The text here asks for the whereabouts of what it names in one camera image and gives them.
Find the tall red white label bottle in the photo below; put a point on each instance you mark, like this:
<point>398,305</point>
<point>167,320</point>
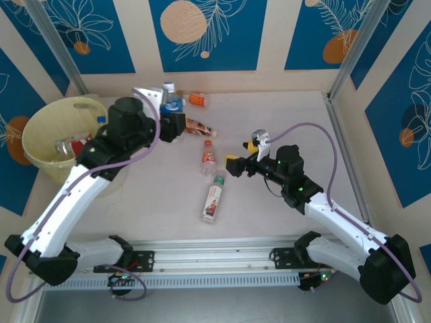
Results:
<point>213,200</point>

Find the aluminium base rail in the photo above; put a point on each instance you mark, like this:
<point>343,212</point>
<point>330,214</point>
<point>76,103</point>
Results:
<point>215,255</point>

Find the aluminium side rail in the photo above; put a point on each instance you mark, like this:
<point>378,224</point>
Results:
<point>334,111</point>

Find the small controller circuit board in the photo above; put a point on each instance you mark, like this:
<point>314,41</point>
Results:
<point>311,282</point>
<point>121,279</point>

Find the round blue label water bottle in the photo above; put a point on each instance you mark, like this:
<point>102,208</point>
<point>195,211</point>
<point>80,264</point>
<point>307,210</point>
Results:
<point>172,104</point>

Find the aluminium frame bar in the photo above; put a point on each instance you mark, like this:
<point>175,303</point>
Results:
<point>404,314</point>
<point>28,309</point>

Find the pale yellow plastic bin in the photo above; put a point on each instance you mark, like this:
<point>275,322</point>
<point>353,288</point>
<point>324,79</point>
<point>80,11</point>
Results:
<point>43,134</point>

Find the aluminium frame post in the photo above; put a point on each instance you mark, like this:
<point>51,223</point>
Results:
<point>58,43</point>
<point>356,43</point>

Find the clear bottle purple label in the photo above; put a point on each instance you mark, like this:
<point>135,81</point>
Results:
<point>64,148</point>

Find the small bottle orange cap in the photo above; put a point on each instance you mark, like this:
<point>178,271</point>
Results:
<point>208,157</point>

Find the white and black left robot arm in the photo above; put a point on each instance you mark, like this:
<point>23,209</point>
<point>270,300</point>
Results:
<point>67,205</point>

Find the copper brown label bottle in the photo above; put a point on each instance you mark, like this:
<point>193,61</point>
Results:
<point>200,127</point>

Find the clear bottle blue cap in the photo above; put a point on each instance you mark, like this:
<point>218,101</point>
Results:
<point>101,119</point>

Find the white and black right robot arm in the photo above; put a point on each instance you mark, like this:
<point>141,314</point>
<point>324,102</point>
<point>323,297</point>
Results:
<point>340,218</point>

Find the orange label bottle brown cap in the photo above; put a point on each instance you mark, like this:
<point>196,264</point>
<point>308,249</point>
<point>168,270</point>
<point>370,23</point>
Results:
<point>197,98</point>

